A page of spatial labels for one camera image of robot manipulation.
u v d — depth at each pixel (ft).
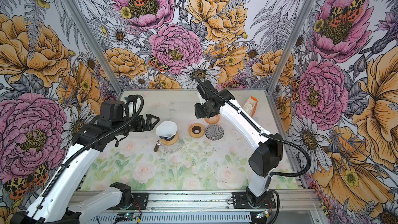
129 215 2.33
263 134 1.49
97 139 1.46
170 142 2.67
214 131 3.09
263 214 2.34
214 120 3.45
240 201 2.41
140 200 2.41
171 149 3.00
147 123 2.02
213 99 1.79
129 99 2.00
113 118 1.70
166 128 2.60
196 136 3.10
